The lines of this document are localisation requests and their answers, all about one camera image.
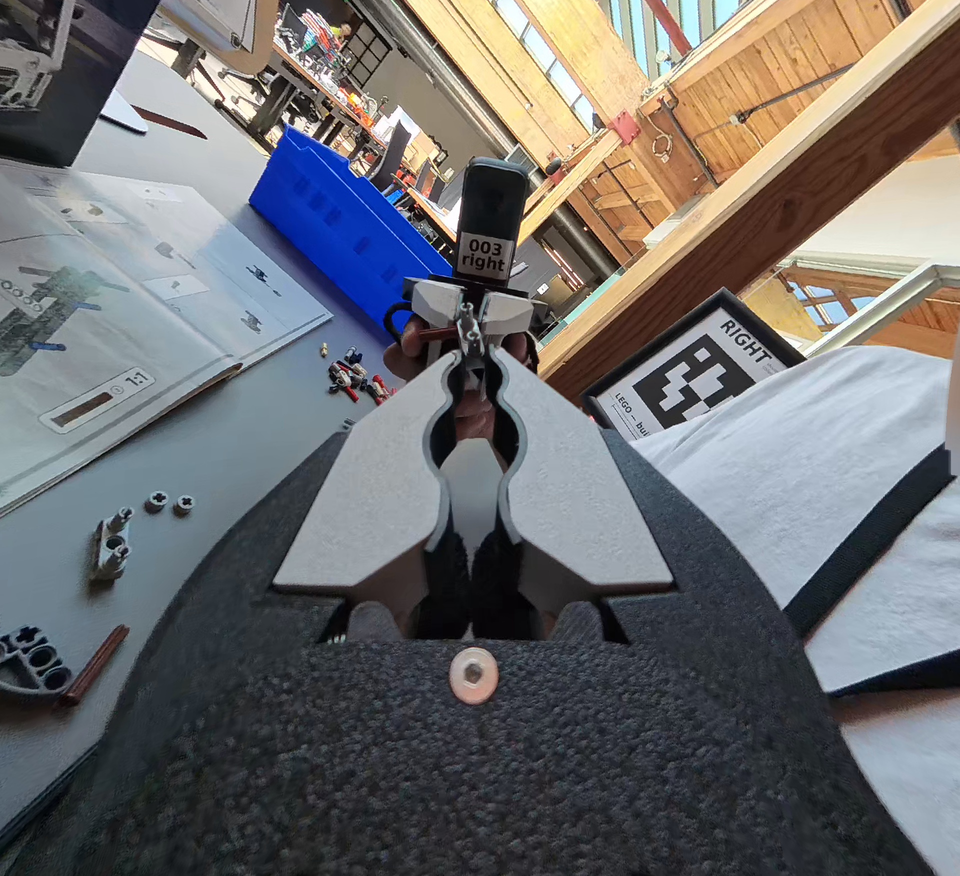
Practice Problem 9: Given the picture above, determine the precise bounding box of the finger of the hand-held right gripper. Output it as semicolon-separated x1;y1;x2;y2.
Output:
480;291;547;337
405;278;465;330

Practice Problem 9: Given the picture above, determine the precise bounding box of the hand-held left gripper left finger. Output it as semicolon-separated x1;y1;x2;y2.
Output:
272;349;462;613

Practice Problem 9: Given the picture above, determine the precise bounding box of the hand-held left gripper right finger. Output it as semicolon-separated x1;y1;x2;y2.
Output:
483;348;675;606

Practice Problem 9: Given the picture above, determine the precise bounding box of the light grey lego connector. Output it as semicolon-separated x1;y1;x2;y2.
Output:
454;302;486;371

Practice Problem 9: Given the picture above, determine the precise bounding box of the pile of small lego pins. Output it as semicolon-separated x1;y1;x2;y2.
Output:
326;343;396;406

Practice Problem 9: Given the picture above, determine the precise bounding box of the grey lego connector with pins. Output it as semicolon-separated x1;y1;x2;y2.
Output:
90;506;136;585

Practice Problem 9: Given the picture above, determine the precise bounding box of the lego instruction booklet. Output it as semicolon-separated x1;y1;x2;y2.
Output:
0;159;335;517

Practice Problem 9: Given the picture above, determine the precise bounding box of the long brown lego axle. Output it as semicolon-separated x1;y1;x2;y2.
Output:
58;624;130;708

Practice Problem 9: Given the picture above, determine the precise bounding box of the dark grey curved lego beam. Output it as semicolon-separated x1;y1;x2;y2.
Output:
0;624;74;701

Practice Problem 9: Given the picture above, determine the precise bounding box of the dark lego set box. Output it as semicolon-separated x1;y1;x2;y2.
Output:
0;0;205;168

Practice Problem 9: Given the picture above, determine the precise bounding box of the person's right hand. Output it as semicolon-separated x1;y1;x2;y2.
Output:
382;313;537;442

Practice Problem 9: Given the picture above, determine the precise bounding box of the black office chair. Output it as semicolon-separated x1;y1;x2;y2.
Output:
366;120;415;196

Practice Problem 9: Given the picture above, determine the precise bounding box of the blue plastic bin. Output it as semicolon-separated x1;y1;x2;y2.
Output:
249;126;456;346

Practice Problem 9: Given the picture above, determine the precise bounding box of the black framed marker card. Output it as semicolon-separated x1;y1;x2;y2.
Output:
581;287;807;442

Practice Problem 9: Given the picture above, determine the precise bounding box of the person's white shirt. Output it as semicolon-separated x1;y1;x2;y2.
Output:
630;345;960;876

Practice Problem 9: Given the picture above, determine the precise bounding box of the large wooden ceiling beam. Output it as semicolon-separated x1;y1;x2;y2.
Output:
538;0;960;405

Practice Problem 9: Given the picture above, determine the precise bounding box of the dark red flat strip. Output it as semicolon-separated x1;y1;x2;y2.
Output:
133;105;209;141

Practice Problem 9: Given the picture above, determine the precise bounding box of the white paper sheet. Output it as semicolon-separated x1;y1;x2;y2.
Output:
99;90;150;136

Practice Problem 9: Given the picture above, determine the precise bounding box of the grey metal duct pipe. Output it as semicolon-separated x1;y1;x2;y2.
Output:
551;204;627;285

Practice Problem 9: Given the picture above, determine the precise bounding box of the black shoulder strap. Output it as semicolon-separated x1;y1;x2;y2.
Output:
828;662;960;699
783;443;957;639

